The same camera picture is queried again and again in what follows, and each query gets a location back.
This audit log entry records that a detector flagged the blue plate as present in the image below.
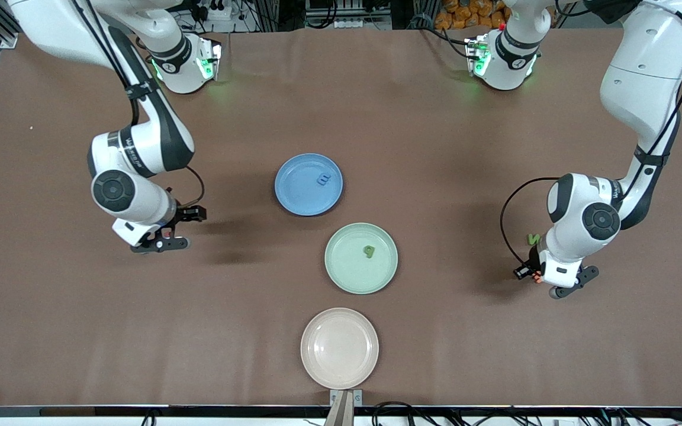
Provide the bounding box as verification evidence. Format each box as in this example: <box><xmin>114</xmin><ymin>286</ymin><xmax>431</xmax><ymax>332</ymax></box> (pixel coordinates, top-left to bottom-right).
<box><xmin>274</xmin><ymin>153</ymin><xmax>344</xmax><ymax>217</ymax></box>

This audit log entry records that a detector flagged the brown table cover sheet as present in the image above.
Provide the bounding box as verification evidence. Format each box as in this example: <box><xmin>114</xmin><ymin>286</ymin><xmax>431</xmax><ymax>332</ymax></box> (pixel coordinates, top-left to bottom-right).
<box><xmin>0</xmin><ymin>27</ymin><xmax>682</xmax><ymax>409</ymax></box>

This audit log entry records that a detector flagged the green plate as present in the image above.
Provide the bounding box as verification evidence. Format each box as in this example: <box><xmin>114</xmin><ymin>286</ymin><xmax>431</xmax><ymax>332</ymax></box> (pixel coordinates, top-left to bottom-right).
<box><xmin>324</xmin><ymin>222</ymin><xmax>398</xmax><ymax>295</ymax></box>

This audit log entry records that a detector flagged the beige plate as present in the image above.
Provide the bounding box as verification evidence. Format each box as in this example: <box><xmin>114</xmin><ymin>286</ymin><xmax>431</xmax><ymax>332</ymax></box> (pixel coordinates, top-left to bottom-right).
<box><xmin>300</xmin><ymin>308</ymin><xmax>379</xmax><ymax>390</ymax></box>

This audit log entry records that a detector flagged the pile of orange objects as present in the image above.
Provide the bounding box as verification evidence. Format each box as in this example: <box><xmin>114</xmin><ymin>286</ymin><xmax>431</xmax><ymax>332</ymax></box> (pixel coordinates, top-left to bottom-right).
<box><xmin>436</xmin><ymin>0</ymin><xmax>507</xmax><ymax>30</ymax></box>

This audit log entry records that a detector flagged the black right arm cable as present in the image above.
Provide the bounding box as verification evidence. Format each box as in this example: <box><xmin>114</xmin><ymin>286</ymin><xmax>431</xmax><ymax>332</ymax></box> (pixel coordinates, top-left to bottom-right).
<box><xmin>72</xmin><ymin>0</ymin><xmax>205</xmax><ymax>208</ymax></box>

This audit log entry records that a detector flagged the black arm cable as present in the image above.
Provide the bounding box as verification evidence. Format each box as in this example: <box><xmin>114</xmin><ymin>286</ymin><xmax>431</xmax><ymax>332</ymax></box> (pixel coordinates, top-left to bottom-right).
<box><xmin>72</xmin><ymin>0</ymin><xmax>205</xmax><ymax>208</ymax></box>
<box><xmin>500</xmin><ymin>12</ymin><xmax>682</xmax><ymax>270</ymax></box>

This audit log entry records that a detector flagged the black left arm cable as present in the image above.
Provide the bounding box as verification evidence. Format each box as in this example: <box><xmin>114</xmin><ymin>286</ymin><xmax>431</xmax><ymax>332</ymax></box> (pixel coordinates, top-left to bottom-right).
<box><xmin>500</xmin><ymin>12</ymin><xmax>682</xmax><ymax>270</ymax></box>

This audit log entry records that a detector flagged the black table edge rail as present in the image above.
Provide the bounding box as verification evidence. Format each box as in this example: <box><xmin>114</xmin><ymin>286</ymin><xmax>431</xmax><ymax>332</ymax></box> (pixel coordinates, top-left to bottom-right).
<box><xmin>0</xmin><ymin>405</ymin><xmax>682</xmax><ymax>419</ymax></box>

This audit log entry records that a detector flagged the black cable bundle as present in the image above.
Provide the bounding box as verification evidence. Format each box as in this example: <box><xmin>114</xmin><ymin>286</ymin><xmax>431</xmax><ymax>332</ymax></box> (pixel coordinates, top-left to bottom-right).
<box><xmin>371</xmin><ymin>401</ymin><xmax>436</xmax><ymax>426</ymax></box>

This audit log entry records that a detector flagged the aluminium camera post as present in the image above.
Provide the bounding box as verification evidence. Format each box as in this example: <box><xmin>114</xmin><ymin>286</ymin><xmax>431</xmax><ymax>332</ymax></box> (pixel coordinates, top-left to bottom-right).
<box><xmin>324</xmin><ymin>392</ymin><xmax>355</xmax><ymax>426</ymax></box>

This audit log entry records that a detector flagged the black base cable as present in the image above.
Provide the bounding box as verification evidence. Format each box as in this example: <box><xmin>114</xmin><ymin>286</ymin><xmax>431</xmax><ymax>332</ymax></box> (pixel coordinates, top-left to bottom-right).
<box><xmin>409</xmin><ymin>15</ymin><xmax>472</xmax><ymax>59</ymax></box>

